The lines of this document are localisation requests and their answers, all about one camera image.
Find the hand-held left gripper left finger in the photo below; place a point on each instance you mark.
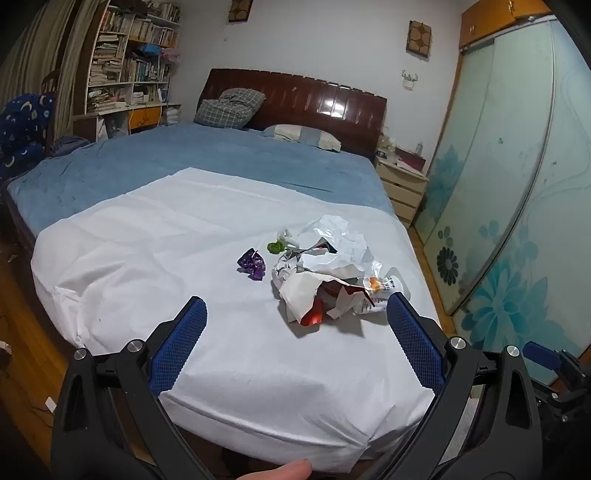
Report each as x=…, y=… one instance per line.
x=182, y=341

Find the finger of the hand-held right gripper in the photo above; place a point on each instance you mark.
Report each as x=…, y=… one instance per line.
x=542, y=355

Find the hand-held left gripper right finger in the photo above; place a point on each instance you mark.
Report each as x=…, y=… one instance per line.
x=415, y=341

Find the white packet with orange print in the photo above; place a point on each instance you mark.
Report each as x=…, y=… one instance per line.
x=383, y=290

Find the red snack bag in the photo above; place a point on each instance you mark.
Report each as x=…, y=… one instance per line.
x=330, y=297

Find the purple foil wrapper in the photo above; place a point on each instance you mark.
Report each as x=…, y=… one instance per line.
x=252, y=264

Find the silver white bag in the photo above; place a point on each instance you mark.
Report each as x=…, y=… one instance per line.
x=323, y=258

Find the green wrapper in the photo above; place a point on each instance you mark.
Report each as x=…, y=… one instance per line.
x=275, y=248

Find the clear plastic wrapper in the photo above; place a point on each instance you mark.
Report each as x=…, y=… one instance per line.
x=288, y=237

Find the person's left hand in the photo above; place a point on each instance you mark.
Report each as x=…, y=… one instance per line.
x=277, y=470

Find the white sheet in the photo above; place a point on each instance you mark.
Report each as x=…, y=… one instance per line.
x=161, y=240

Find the light wooden nightstand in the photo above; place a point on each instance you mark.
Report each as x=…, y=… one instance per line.
x=404, y=191

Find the floral glass wardrobe doors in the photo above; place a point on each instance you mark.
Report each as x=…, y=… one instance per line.
x=508, y=184

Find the red box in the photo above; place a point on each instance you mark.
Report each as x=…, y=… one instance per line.
x=413, y=161

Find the small black clock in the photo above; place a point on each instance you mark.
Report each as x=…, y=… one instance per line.
x=382, y=153

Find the blue bed sheet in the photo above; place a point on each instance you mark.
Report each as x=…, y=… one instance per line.
x=184, y=147

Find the blue and cream striped pillow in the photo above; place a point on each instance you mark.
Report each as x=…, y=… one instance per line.
x=300, y=136

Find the grey plaid pillow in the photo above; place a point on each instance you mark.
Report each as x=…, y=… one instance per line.
x=231, y=108

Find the dark wooden headboard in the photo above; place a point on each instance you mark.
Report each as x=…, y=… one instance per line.
x=314, y=97

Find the dark blue star print cloth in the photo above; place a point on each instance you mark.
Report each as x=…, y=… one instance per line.
x=23, y=129

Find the white bookshelf with books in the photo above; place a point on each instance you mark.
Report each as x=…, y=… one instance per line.
x=129, y=60

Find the striped curtain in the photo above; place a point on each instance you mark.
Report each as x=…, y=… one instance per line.
x=46, y=46

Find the orange wooden cabinet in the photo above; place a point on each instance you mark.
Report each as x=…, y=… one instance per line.
x=498, y=18

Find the white wall hook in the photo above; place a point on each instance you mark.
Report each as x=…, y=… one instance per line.
x=409, y=81

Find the brown patterned wall decoration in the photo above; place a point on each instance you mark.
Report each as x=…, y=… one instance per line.
x=419, y=38
x=238, y=10

